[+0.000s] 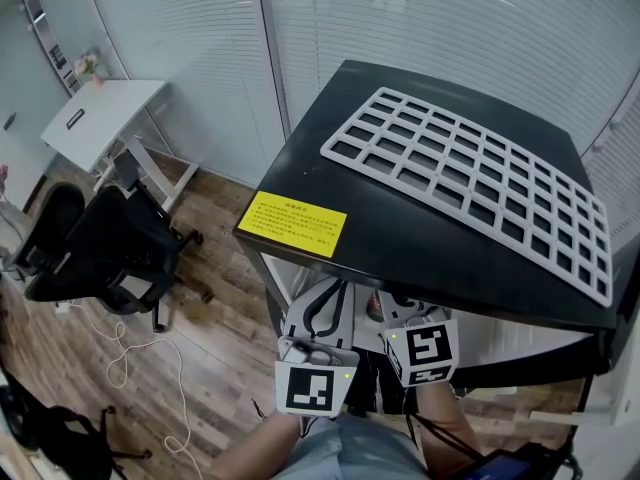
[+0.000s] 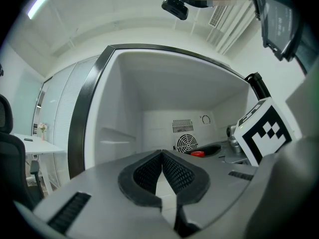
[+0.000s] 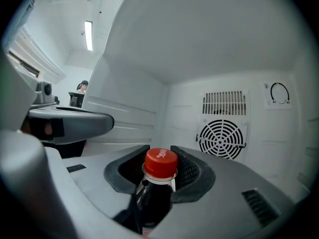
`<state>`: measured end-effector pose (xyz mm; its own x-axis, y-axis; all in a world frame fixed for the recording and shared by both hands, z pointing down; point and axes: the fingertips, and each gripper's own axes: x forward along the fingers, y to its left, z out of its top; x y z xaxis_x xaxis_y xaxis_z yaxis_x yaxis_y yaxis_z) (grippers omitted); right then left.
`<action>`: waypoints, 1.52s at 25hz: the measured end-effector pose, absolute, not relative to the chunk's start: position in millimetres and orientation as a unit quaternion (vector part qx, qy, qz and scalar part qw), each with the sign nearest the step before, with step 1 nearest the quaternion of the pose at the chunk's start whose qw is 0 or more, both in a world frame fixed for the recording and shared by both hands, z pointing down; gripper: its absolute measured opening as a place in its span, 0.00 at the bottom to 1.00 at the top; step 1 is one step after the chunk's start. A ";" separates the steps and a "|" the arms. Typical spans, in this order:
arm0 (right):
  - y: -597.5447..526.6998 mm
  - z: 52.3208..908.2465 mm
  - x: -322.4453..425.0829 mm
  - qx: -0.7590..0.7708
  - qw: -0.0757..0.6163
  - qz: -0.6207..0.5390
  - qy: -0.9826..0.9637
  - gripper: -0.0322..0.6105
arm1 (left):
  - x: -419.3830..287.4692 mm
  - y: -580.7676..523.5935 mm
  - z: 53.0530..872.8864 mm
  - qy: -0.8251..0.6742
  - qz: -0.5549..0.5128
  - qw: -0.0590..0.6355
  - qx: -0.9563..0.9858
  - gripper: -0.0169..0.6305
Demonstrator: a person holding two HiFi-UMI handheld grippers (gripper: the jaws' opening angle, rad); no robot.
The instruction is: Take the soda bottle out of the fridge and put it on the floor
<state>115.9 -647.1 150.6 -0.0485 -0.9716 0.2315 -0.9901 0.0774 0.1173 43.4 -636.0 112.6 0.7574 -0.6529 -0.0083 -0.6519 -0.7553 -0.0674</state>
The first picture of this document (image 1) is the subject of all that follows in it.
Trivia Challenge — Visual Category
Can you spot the black waist pack device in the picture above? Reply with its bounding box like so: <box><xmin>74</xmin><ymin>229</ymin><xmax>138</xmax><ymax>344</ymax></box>
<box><xmin>452</xmin><ymin>442</ymin><xmax>586</xmax><ymax>480</ymax></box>

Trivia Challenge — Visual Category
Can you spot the white grid shelf rack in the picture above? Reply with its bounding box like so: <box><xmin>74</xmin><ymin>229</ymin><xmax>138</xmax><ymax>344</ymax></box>
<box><xmin>319</xmin><ymin>86</ymin><xmax>614</xmax><ymax>308</ymax></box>

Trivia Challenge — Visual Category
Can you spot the black mini fridge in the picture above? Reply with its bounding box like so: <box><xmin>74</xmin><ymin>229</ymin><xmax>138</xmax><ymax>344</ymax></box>
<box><xmin>232</xmin><ymin>59</ymin><xmax>640</xmax><ymax>392</ymax></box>

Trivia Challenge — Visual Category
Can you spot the person's left forearm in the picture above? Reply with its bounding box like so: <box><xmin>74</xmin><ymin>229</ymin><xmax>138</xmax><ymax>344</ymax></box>
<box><xmin>209</xmin><ymin>410</ymin><xmax>307</xmax><ymax>480</ymax></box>

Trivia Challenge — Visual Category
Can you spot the person's light grey shirt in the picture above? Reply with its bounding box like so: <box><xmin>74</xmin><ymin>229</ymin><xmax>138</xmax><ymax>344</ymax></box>
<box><xmin>269</xmin><ymin>412</ymin><xmax>431</xmax><ymax>480</ymax></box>

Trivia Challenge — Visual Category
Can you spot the pink flower vase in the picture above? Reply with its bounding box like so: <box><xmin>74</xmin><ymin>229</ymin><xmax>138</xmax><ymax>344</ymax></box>
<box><xmin>74</xmin><ymin>50</ymin><xmax>106</xmax><ymax>88</ymax></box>

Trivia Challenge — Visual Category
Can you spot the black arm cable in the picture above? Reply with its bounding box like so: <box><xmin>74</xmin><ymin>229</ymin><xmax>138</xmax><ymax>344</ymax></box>
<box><xmin>403</xmin><ymin>387</ymin><xmax>482</xmax><ymax>469</ymax></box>

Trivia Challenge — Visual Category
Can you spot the person's right forearm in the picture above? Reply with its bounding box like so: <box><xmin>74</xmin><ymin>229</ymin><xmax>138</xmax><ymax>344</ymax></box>
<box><xmin>413</xmin><ymin>381</ymin><xmax>482</xmax><ymax>475</ymax></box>

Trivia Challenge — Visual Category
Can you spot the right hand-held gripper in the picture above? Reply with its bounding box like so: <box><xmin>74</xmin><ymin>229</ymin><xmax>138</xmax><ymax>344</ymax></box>
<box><xmin>382</xmin><ymin>293</ymin><xmax>460</xmax><ymax>388</ymax></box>

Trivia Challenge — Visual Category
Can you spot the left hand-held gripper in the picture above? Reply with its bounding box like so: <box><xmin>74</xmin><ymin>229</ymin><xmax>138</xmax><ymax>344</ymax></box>
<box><xmin>274</xmin><ymin>276</ymin><xmax>359</xmax><ymax>415</ymax></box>

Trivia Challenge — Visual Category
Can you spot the black office chair with headrest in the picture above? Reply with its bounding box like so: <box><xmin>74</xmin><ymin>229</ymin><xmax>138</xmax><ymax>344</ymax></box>
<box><xmin>9</xmin><ymin>150</ymin><xmax>204</xmax><ymax>334</ymax></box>

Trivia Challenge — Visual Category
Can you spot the white desk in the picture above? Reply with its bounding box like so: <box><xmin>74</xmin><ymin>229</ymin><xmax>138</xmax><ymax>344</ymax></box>
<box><xmin>39</xmin><ymin>78</ymin><xmax>201</xmax><ymax>213</ymax></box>

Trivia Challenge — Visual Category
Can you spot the long white floor cable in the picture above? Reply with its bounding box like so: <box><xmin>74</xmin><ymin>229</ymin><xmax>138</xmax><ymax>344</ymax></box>
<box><xmin>64</xmin><ymin>300</ymin><xmax>194</xmax><ymax>469</ymax></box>

